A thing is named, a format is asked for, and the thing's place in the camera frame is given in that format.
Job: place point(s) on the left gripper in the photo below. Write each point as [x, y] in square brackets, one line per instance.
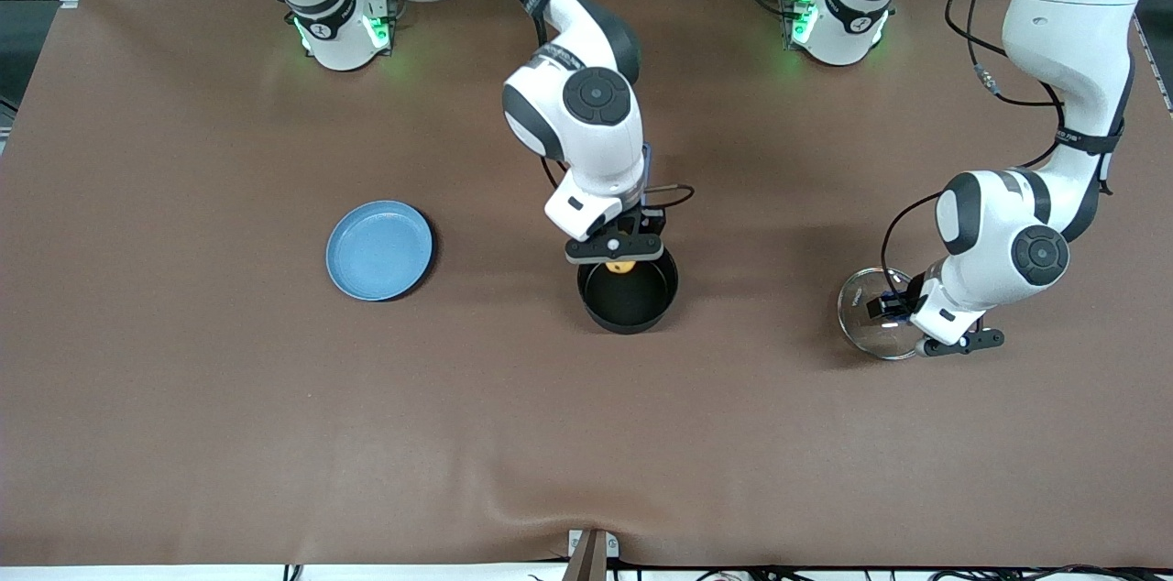
[896, 303]

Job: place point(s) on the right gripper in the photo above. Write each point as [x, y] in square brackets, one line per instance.
[647, 221]

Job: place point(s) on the yellow potato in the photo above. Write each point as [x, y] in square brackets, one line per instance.
[621, 268]

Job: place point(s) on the glass lid with blue knob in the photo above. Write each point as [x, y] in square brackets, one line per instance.
[861, 334]

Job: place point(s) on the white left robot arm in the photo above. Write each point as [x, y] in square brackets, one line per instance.
[1063, 31]

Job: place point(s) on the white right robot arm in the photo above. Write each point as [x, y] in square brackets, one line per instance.
[596, 150]

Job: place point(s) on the brown table mat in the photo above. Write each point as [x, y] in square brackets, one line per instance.
[550, 425]

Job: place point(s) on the blue round plate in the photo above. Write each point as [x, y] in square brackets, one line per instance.
[380, 251]

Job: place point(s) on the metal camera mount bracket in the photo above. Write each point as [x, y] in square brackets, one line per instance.
[586, 558]

